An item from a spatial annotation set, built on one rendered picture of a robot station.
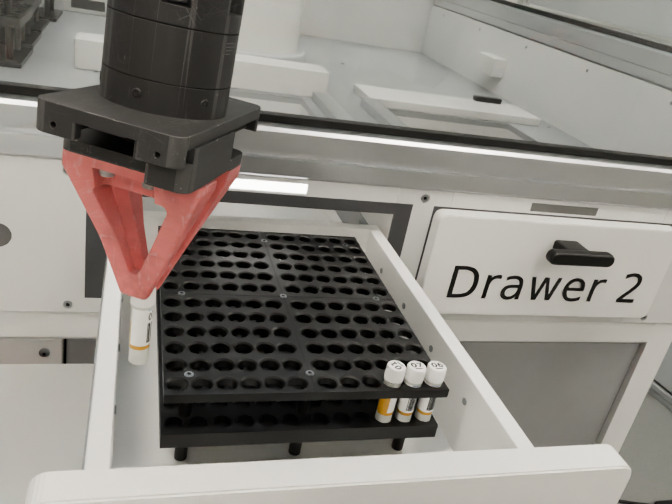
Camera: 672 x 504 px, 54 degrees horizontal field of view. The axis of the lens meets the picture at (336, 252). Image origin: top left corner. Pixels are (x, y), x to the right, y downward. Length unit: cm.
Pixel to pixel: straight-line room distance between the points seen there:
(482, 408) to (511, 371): 38
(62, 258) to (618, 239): 55
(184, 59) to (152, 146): 4
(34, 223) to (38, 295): 7
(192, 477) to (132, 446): 15
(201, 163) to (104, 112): 4
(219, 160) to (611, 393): 72
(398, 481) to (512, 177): 41
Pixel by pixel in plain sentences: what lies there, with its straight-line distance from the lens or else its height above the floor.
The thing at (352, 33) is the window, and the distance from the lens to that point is 58.
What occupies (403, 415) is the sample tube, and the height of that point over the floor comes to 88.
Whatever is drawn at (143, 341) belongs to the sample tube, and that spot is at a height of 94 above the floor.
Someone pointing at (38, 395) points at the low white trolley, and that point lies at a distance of 61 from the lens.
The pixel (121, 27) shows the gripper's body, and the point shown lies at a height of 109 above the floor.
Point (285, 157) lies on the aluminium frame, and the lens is 58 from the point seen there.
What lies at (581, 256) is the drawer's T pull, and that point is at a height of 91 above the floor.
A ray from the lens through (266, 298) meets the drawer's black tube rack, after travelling 48.
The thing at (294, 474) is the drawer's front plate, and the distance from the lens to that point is 31.
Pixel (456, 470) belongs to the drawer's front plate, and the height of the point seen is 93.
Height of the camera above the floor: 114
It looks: 25 degrees down
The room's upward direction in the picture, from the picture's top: 11 degrees clockwise
